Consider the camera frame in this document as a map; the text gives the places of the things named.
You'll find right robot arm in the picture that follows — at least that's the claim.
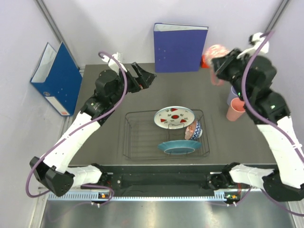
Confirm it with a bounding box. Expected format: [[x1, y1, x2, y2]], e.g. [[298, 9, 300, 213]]
[[209, 48, 304, 202]]

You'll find lavender plastic cup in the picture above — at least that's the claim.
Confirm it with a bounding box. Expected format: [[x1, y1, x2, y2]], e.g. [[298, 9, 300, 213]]
[[227, 86, 238, 106]]

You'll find small red box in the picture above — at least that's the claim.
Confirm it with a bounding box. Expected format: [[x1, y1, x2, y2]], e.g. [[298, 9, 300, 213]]
[[201, 55, 209, 68]]

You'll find teal plate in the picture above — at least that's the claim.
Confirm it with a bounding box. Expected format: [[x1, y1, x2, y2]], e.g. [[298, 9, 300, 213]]
[[157, 140, 202, 155]]

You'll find blue zigzag patterned bowl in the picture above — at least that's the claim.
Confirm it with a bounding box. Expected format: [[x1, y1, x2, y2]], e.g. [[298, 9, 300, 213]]
[[185, 120, 202, 141]]

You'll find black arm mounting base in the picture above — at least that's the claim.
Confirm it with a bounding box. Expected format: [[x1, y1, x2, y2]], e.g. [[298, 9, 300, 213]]
[[95, 164, 238, 190]]

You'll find blue lever arch binder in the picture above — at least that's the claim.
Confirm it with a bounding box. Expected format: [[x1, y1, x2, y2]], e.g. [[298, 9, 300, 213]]
[[30, 43, 82, 116]]

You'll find watermelon pattern plate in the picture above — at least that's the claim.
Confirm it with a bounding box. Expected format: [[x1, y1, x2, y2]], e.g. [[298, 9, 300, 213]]
[[153, 106, 195, 130]]

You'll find pink plastic cup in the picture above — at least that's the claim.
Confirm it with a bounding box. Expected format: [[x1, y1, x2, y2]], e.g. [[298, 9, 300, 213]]
[[226, 98, 245, 122]]

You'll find purple-blue binder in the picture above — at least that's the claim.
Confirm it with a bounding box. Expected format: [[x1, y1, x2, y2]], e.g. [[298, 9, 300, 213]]
[[153, 23, 209, 73]]

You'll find pink patterned mug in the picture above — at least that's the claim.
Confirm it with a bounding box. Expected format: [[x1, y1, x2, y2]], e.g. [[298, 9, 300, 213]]
[[204, 44, 230, 86]]

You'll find grey slotted cable duct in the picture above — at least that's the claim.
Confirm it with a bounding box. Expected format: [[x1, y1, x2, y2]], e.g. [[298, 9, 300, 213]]
[[47, 190, 242, 202]]

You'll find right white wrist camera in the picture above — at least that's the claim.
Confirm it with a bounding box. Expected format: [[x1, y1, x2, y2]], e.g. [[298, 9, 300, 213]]
[[237, 32, 270, 59]]

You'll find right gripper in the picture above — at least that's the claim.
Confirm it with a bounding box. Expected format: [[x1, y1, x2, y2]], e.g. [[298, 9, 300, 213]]
[[213, 48, 250, 102]]

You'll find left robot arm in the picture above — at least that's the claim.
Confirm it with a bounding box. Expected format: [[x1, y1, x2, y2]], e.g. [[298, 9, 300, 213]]
[[29, 63, 156, 197]]

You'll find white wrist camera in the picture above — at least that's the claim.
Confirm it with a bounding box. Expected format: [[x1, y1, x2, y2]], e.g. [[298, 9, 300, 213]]
[[108, 52, 124, 74], [237, 32, 270, 59]]

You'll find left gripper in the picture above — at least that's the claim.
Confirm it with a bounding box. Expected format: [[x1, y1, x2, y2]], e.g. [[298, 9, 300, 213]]
[[110, 63, 156, 105]]

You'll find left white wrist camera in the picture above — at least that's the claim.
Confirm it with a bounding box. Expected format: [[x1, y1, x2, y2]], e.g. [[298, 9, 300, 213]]
[[108, 52, 124, 74]]

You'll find black wire dish rack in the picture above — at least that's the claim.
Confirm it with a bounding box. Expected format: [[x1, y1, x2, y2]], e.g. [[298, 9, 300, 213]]
[[123, 110, 210, 161]]

